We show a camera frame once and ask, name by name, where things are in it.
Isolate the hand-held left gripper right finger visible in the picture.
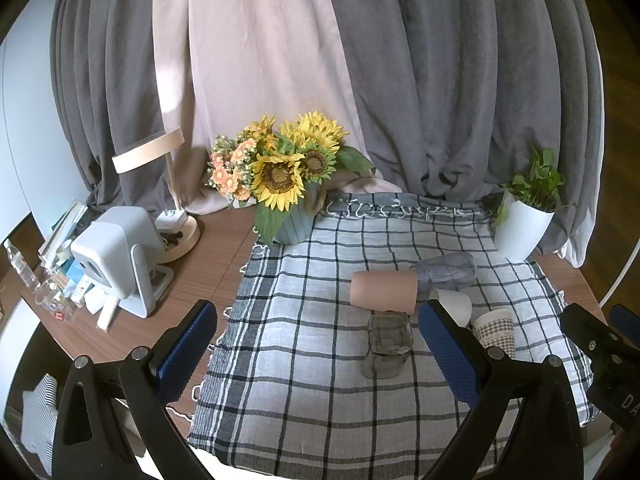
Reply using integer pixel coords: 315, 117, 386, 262
417, 299, 584, 480

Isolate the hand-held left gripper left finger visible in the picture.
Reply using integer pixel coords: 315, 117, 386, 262
51, 299, 219, 480

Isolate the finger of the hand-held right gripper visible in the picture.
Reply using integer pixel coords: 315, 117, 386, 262
559, 304, 627, 367
608, 303, 640, 349

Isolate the white cup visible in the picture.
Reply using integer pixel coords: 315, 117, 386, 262
430, 288, 474, 331

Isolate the houndstooth patterned paper cup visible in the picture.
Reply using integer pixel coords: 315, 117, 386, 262
471, 308, 517, 359

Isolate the clear grey glass cup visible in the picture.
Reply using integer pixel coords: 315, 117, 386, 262
360, 310, 414, 380

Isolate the bluish clear plastic cup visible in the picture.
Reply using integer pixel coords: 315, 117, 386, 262
410, 252, 478, 301

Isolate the pink cup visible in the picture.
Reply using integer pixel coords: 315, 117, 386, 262
349, 270, 420, 317

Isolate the white remote control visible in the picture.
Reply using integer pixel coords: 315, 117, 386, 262
96, 293, 121, 332

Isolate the green plant in white pot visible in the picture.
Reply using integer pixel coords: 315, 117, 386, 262
492, 147, 577, 263

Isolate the white projector on stand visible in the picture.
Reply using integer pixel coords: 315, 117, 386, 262
69, 206, 176, 319

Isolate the checkered grey white cloth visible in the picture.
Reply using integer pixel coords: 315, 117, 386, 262
187, 192, 601, 479

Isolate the white power adapter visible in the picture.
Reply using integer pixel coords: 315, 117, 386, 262
155, 209, 189, 234

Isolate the clear plastic organiser box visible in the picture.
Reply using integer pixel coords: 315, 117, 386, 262
34, 266, 101, 324

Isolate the striped white grey cloth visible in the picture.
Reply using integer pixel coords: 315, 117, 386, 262
19, 372, 64, 477

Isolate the ribbed blue vase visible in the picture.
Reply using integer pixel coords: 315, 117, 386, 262
272, 182, 332, 246

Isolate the stack of books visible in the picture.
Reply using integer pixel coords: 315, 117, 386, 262
38, 198, 92, 272

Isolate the clear plastic bottle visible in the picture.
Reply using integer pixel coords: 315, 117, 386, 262
3, 238, 41, 294

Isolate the sunflower bouquet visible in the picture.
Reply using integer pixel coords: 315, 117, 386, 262
207, 111, 376, 247

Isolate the round white desk lamp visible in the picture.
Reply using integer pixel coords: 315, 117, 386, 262
111, 128, 202, 264

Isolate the grey curtain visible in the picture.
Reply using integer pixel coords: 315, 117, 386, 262
49, 0, 202, 212
320, 0, 609, 269

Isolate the pale pink curtain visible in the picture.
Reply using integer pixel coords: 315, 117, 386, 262
152, 0, 402, 217

